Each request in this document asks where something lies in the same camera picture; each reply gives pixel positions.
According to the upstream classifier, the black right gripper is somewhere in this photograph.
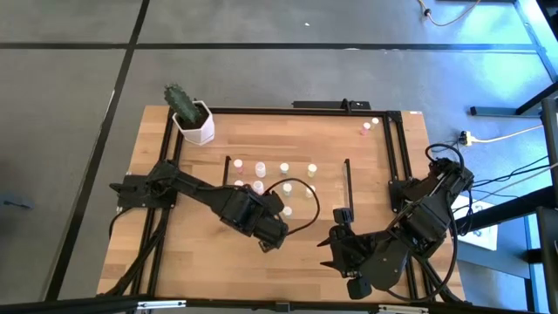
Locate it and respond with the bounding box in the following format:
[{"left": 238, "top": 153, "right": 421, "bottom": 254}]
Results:
[{"left": 317, "top": 208, "right": 376, "bottom": 301}]

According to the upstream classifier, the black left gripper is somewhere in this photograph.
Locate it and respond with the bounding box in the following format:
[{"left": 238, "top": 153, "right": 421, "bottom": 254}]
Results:
[{"left": 220, "top": 191, "right": 289, "bottom": 253}]

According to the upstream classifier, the white faceted plant pot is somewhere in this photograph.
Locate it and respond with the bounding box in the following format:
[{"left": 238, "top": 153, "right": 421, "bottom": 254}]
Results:
[{"left": 172, "top": 99, "right": 216, "bottom": 147}]

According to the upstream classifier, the black rectangular bar device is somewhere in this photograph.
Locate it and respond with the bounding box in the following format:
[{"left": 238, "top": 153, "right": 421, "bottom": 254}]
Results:
[{"left": 291, "top": 99, "right": 372, "bottom": 111}]

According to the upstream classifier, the green cactus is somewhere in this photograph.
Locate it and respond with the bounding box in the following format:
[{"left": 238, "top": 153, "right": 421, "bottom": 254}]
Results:
[{"left": 163, "top": 83, "right": 204, "bottom": 126}]

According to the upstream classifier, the white sheet with blue print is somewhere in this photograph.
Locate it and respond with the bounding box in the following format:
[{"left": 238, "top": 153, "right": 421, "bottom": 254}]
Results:
[{"left": 451, "top": 194, "right": 499, "bottom": 252}]

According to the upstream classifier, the black metal stand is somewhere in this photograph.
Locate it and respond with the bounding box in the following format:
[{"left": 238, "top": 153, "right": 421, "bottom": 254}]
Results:
[{"left": 448, "top": 80, "right": 558, "bottom": 314}]

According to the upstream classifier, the grey metal foot bar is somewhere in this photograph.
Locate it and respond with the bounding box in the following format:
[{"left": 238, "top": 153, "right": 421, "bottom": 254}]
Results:
[{"left": 469, "top": 106, "right": 521, "bottom": 117}]

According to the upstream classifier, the black overhead gantry bar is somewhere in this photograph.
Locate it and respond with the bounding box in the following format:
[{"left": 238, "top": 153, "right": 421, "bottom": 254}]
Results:
[{"left": 0, "top": 295, "right": 558, "bottom": 314}]

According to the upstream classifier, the small dark floor object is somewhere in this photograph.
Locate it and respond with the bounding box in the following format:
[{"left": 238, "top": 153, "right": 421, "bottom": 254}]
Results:
[{"left": 1, "top": 195, "right": 35, "bottom": 210}]

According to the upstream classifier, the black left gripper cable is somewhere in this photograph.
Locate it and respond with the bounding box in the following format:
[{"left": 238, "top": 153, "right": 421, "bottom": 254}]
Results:
[{"left": 263, "top": 177, "right": 322, "bottom": 236}]

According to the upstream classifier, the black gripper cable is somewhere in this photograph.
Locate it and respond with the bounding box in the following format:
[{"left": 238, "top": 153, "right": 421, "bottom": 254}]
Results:
[
  {"left": 263, "top": 177, "right": 322, "bottom": 236},
  {"left": 383, "top": 142, "right": 466, "bottom": 303}
]

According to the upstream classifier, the wooden shelf with black frame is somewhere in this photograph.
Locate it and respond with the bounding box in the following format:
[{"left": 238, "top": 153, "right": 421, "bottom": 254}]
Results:
[{"left": 217, "top": 154, "right": 356, "bottom": 231}]

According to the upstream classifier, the black aluminium table frame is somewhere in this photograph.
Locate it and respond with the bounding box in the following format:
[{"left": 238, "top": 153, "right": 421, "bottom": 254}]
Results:
[{"left": 98, "top": 106, "right": 466, "bottom": 306}]

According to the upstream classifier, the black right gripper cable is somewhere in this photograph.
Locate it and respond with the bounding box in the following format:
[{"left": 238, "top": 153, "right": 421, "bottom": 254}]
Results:
[{"left": 383, "top": 142, "right": 466, "bottom": 303}]

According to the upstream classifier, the black floor cable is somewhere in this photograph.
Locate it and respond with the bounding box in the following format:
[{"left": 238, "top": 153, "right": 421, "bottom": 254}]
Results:
[{"left": 431, "top": 139, "right": 550, "bottom": 228}]

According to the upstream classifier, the cream floor cable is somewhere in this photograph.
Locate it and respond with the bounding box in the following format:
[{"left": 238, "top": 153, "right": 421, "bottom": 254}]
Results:
[{"left": 473, "top": 125, "right": 545, "bottom": 145}]

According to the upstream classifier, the orange floor cable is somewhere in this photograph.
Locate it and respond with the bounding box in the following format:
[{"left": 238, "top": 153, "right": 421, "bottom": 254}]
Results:
[{"left": 416, "top": 0, "right": 481, "bottom": 27}]

